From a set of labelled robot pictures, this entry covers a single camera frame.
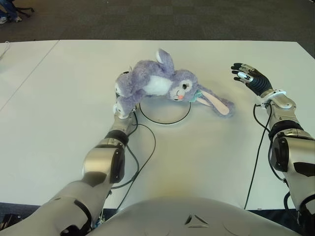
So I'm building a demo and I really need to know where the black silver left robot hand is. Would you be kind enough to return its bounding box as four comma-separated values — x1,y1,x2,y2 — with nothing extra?
114,71,130,99

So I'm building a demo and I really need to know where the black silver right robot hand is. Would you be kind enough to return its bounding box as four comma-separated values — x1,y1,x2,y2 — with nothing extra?
230,62,273,97

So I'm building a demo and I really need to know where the purple plush bunny doll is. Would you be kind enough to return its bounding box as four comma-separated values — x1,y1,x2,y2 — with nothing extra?
112,48,236,118

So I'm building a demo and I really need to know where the white plate with black rim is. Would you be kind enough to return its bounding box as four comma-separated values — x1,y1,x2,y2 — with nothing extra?
139,97,191,126

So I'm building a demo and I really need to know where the black office chair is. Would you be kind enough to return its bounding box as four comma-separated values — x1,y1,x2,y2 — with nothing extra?
14,0,35,18

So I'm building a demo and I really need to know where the person in blue jeans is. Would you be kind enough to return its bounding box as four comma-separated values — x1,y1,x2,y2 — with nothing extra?
0,0,23,25

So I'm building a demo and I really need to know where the grey robot torso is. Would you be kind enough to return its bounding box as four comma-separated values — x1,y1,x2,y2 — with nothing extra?
88,195,303,236

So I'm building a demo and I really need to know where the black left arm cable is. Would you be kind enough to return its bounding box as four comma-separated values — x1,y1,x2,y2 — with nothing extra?
98,110,157,222

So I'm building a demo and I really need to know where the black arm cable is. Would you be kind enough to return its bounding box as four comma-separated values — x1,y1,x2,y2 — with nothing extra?
98,110,157,222
243,103,274,211

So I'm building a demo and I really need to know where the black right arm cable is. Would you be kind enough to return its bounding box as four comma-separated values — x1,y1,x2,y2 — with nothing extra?
243,103,274,211

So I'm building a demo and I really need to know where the thin white cable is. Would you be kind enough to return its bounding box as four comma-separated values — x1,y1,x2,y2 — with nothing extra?
0,41,10,59

